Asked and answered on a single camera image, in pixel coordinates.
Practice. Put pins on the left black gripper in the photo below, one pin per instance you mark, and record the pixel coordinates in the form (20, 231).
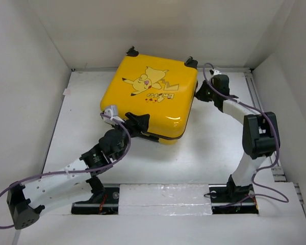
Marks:
(138, 122)

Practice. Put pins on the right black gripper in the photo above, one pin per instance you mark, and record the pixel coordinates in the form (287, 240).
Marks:
(200, 93)

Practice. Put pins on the yellow hard-shell suitcase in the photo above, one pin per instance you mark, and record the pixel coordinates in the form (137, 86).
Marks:
(163, 88)

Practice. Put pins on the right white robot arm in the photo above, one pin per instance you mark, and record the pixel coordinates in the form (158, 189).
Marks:
(260, 135)

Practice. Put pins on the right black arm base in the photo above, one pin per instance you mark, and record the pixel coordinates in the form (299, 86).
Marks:
(224, 201)

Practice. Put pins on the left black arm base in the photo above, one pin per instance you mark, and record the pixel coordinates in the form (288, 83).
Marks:
(105, 204)

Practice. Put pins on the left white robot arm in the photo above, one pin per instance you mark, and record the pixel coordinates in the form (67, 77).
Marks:
(30, 199)

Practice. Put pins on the small pink paper scrap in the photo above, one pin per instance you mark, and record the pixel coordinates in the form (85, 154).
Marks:
(67, 92)

